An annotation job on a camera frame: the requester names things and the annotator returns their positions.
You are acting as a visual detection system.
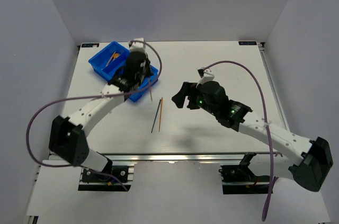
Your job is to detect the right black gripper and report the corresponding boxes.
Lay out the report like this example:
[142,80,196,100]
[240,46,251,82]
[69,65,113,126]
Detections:
[171,83,218,117]

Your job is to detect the orange chopstick crossing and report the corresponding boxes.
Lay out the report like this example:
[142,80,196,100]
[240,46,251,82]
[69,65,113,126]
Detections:
[148,78,153,101]

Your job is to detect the orange chopstick long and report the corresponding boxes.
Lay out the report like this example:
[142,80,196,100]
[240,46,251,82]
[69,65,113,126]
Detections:
[158,97,164,132]

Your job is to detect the dark green chopstick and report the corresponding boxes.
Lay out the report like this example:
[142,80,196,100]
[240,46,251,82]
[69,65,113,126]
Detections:
[151,98,163,133]

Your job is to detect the orange spoon small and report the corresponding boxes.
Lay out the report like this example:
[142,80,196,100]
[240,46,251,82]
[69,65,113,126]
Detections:
[111,52,120,61]

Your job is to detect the orange spoon large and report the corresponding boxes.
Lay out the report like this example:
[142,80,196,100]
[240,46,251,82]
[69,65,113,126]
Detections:
[106,51,116,67]

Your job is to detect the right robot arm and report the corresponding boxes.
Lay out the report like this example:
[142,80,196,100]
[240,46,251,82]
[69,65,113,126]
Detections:
[172,81,333,192]

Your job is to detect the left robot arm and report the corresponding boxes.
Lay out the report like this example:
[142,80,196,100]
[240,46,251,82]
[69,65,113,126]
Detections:
[49,51,152,181]

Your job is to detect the blue divided plastic tray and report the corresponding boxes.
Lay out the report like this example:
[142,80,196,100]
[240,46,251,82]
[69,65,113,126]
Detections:
[88,41,158,102]

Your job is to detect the right table logo sticker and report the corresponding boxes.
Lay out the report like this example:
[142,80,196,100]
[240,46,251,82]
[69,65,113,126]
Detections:
[238,41,257,46]

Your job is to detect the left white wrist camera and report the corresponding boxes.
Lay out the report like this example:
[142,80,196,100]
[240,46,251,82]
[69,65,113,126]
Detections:
[128,38,146,53]

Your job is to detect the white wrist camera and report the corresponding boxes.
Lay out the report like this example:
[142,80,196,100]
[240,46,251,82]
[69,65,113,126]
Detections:
[197,68,215,85]
[128,38,146,53]

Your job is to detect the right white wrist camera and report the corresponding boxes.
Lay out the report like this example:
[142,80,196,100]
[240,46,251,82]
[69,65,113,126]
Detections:
[197,68,215,85]

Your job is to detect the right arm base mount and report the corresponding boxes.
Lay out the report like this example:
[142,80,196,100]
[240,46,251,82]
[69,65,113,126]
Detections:
[218,153,269,195]

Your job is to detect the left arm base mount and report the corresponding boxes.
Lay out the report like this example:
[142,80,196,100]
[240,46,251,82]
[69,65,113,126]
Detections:
[78,162,135,192]

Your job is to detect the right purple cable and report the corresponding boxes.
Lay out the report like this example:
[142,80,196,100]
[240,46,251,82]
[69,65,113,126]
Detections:
[202,60,279,222]

